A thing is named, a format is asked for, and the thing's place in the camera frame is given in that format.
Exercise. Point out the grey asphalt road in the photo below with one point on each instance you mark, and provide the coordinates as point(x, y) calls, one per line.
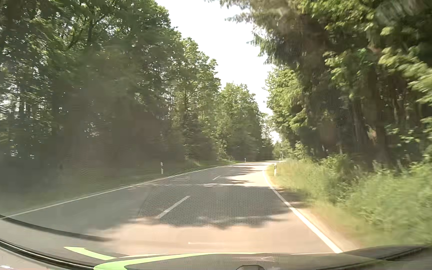
point(219, 210)

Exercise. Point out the road markings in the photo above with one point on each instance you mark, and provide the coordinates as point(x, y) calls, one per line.
point(308, 222)

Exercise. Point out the car's own bonnet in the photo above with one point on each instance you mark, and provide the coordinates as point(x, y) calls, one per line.
point(208, 261)

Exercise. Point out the wood of green trees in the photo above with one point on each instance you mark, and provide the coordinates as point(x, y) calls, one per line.
point(88, 82)
point(358, 75)

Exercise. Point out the grass verge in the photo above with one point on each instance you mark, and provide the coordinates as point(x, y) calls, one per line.
point(69, 183)
point(369, 198)

